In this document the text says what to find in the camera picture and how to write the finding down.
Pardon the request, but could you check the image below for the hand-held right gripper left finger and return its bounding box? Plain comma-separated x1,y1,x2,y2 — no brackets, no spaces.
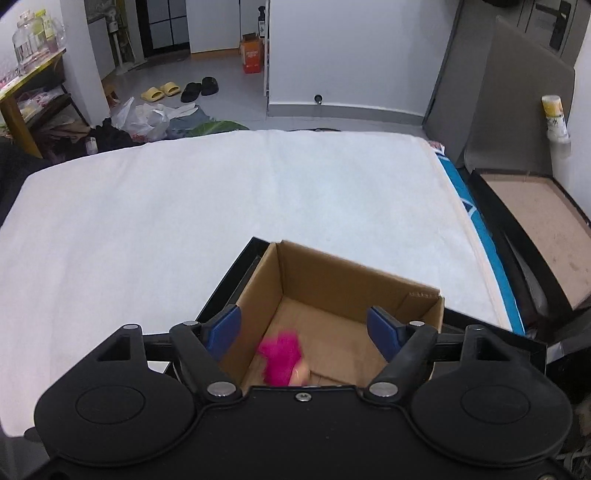
90,305,243,401

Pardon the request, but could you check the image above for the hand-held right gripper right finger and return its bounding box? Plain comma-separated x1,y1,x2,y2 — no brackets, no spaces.
367,305,518,401

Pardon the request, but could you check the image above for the pink toy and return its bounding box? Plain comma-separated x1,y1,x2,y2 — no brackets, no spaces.
257,329,311,387

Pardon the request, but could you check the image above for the brown cardboard box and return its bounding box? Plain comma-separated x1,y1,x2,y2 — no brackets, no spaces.
217,240,445,388

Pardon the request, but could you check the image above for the black tray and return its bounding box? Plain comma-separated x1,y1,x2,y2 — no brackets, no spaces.
143,237,549,377

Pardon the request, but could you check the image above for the blue mattress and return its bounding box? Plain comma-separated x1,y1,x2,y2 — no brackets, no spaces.
427,141,527,335

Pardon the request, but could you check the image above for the black framed brown board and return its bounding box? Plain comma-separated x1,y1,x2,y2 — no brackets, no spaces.
468,168,591,333

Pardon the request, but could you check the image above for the green leaf-shaped item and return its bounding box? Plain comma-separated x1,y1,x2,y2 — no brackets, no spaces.
185,120,250,138

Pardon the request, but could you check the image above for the blue-grey cloth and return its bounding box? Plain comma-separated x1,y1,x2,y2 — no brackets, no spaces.
166,113,215,139

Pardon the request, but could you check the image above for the black clothing pile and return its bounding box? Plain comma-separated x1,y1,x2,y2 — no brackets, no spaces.
88,117,139,153

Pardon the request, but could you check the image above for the white plastic bag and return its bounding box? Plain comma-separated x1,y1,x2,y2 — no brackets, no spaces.
111,97,171,141

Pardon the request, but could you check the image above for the dark grey panel board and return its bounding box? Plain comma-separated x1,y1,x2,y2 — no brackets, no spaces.
422,0,499,167

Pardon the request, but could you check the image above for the orange carton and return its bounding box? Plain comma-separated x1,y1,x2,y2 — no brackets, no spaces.
239,33,265,75

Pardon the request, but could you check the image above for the yellow and white bottle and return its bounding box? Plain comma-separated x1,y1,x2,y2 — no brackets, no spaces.
541,95,572,160

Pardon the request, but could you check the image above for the white standing fan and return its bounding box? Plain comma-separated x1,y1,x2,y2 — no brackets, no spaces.
108,11,134,77

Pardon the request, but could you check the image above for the wooden shelf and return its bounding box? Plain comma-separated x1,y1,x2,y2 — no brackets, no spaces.
0,48,90,160

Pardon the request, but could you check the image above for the white cabinet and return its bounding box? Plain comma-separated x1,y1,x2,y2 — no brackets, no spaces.
88,14,116,81

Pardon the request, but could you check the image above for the large glass jar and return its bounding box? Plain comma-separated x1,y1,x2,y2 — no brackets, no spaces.
11,21,37,75

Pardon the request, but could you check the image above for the black door handle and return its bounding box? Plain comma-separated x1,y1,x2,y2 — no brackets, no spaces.
549,0,573,51

